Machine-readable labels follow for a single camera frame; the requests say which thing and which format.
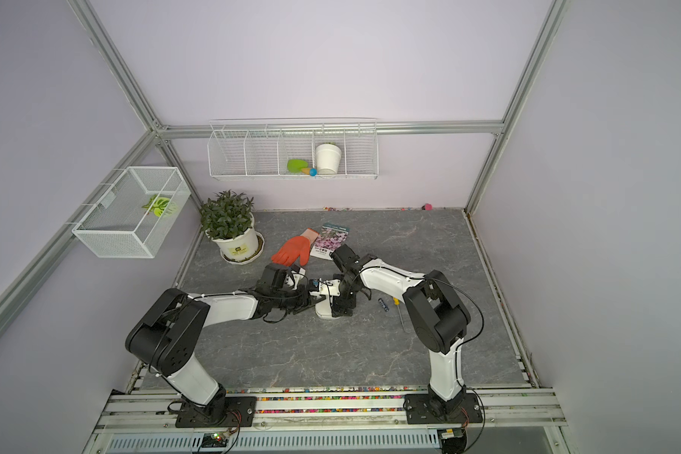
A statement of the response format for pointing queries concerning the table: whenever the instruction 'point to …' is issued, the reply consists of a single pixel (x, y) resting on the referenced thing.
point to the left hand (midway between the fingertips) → (320, 301)
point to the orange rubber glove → (296, 248)
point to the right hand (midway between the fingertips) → (337, 294)
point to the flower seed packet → (330, 238)
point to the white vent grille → (423, 441)
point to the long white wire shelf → (300, 148)
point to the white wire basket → (136, 215)
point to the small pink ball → (428, 207)
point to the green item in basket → (161, 206)
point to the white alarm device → (323, 307)
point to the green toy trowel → (296, 165)
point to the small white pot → (328, 158)
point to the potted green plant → (228, 220)
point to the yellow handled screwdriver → (396, 302)
